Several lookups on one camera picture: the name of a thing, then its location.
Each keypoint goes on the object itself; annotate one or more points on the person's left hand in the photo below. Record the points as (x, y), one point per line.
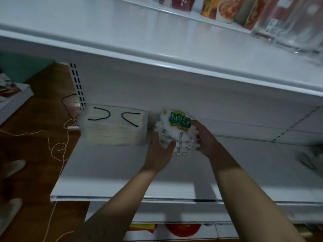
(156, 158)

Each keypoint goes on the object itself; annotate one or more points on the person's right hand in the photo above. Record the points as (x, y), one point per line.
(207, 143)

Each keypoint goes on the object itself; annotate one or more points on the person's right thumb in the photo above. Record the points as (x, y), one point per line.
(195, 123)

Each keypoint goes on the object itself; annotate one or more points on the person's left thumb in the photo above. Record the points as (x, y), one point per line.
(169, 147)

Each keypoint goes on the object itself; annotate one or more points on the bundle of green label mask packets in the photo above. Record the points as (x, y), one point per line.
(176, 133)

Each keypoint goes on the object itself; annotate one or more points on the person's left forearm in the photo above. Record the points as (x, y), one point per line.
(121, 209)

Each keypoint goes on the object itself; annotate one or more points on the person's right forearm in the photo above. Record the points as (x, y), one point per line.
(252, 199)

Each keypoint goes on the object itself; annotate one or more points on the white shelf back panel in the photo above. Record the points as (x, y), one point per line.
(201, 98)

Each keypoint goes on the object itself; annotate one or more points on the white metal shelf board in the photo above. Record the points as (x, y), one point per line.
(156, 40)
(121, 173)

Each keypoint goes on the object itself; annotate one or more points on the stack of white face masks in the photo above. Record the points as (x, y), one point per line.
(113, 128)

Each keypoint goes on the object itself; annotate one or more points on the round red item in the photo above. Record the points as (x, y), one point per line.
(183, 229)

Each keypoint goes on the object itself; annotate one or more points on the yellow and red packet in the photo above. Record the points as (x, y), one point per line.
(141, 227)

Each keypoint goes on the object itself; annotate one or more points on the white slotted shelf upright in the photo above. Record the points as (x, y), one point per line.
(77, 85)

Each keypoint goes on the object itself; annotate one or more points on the orange food packet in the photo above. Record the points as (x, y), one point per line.
(210, 7)

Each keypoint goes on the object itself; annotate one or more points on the white food packet with picture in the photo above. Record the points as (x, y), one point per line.
(229, 10)

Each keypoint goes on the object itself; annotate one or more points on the dark red box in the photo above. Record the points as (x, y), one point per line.
(183, 2)

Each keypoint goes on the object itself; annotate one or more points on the red food packet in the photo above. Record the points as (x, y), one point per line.
(256, 13)

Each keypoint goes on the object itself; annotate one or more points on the clear glass jar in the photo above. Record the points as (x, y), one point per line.
(302, 25)
(273, 20)

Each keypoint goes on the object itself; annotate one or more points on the white slipper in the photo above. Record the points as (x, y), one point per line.
(10, 214)
(14, 168)

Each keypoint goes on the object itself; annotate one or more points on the white side shelf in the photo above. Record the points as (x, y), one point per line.
(14, 103)

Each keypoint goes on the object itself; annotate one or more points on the colourful packets on side shelf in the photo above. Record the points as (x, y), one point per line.
(7, 86)

